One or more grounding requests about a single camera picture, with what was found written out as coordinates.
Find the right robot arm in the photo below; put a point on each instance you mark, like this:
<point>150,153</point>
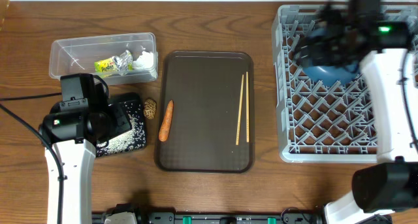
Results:
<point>362,41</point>

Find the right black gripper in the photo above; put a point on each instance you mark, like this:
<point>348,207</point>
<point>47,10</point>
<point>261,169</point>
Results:
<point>313,46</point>

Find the grey dishwasher rack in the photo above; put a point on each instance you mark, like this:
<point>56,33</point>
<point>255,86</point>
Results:
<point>318,123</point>

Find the orange carrot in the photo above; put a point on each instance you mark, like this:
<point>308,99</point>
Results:
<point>166,123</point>

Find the white tissue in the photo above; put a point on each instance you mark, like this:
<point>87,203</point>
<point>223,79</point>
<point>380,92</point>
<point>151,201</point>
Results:
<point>144,61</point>

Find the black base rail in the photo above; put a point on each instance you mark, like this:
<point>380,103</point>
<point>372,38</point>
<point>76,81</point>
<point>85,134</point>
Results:
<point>170,216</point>

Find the white rice pile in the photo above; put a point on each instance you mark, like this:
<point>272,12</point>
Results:
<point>135,139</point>

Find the clear plastic bin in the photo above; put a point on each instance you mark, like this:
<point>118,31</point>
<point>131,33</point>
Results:
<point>78,55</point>

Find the dark blue plate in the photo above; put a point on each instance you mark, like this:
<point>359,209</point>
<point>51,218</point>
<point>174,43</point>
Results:
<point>321,62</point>

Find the dark brown serving tray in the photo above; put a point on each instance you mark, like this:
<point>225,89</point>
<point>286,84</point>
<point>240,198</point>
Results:
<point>205,88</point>

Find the black waste tray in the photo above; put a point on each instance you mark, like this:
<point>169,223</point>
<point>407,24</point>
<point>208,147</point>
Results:
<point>125,97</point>

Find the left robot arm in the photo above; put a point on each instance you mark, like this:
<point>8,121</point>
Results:
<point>72,130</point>

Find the brown dried mushroom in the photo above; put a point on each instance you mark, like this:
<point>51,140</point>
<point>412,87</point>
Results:
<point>150,107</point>

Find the yellow foil snack wrapper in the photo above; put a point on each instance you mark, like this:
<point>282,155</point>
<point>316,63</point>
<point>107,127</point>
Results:
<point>115,65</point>

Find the wooden chopstick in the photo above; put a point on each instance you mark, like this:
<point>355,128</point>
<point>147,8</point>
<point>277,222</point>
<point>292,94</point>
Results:
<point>239,111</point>
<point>247,107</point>

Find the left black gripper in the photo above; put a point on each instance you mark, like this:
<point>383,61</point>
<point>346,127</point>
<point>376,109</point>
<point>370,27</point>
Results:
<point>123,113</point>

